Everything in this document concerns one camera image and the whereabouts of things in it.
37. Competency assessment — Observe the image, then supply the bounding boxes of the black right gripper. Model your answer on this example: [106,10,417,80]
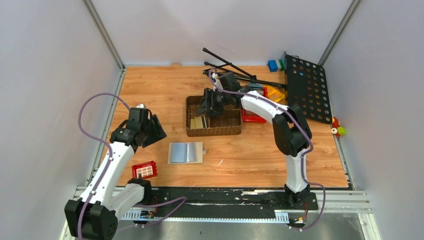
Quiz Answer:
[197,87,231,117]

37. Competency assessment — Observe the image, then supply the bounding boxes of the gold credit cards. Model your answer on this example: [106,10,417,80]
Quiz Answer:
[189,115,209,129]

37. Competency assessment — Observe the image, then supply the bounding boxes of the brown wicker divided basket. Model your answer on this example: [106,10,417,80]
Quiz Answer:
[185,95,242,137]

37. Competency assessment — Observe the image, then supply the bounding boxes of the white card holder wallet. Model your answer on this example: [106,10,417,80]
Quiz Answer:
[168,142,207,165]

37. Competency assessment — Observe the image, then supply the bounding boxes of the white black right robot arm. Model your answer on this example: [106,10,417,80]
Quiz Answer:
[197,68,313,209]

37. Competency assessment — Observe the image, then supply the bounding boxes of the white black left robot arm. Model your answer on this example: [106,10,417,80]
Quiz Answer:
[64,104,167,240]

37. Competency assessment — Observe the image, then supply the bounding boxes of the card holders in red bin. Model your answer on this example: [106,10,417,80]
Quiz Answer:
[246,83,264,91]

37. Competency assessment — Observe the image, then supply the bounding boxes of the red plastic bin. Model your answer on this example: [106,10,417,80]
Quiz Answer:
[241,86,268,124]

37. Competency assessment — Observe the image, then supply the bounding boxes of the red white toy block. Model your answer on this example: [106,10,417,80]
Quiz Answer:
[131,161,158,179]

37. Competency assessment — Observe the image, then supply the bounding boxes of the black folding music stand legs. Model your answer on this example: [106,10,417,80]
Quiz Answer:
[202,47,288,90]

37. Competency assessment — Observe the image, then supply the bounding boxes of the yellow transparent tray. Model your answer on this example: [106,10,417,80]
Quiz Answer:
[264,85,286,104]

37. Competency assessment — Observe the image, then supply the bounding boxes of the blue green toy block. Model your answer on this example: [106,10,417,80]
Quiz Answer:
[267,59,286,73]

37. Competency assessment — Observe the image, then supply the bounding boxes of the black perforated music stand desk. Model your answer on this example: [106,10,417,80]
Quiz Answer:
[284,54,333,124]

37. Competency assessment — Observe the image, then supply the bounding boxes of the red green small toy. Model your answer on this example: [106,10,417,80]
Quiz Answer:
[331,117,347,139]

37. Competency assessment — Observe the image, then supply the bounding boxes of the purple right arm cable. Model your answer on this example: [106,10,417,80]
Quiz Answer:
[207,67,327,232]

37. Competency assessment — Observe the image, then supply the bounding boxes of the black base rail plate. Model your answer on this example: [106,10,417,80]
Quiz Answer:
[141,187,319,219]

